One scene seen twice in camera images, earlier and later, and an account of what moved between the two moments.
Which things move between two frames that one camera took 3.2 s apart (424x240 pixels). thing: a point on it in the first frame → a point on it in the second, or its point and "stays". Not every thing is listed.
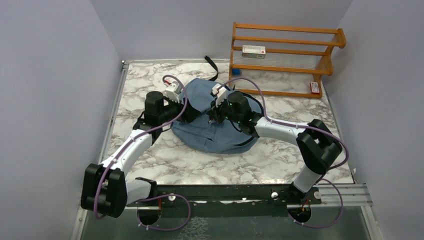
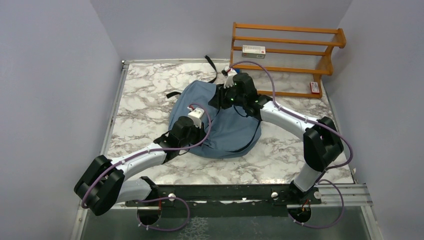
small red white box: (314, 88) stays
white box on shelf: (253, 51) stays
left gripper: (189, 114) → (201, 133)
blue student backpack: (200, 133) stays
